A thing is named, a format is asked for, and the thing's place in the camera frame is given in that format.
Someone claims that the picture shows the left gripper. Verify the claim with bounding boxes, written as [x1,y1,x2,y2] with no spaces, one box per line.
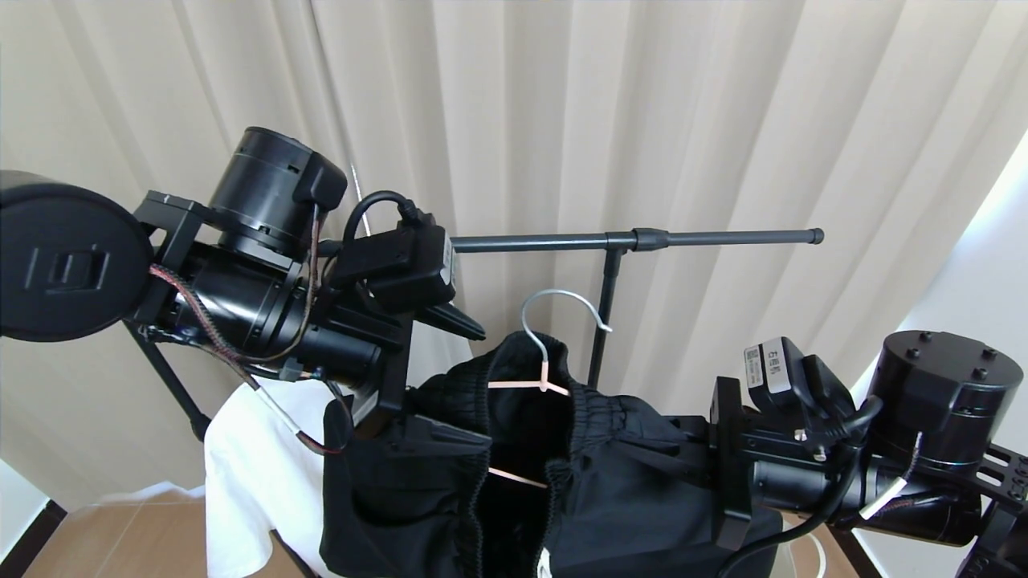
[171,263,493,459]

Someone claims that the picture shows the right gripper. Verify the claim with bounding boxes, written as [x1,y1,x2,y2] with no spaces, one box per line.
[707,376,868,552]

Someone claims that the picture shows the pink clothes hanger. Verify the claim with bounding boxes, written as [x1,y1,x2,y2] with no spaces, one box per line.
[487,289,614,489]

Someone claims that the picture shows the black garment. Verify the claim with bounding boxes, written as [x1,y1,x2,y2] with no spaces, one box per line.
[319,331,784,578]

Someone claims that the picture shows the white printed t-shirt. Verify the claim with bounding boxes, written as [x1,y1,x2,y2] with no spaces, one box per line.
[203,377,354,578]

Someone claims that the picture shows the white laundry basket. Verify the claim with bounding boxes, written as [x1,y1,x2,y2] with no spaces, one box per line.
[791,530,828,578]

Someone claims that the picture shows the black clothes rack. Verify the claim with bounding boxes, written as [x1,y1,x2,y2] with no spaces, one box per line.
[120,228,825,442]

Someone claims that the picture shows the beige curtain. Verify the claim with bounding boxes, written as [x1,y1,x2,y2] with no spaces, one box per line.
[0,0,1028,511]

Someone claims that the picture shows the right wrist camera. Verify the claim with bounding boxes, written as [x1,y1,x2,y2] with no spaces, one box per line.
[743,336,858,422]

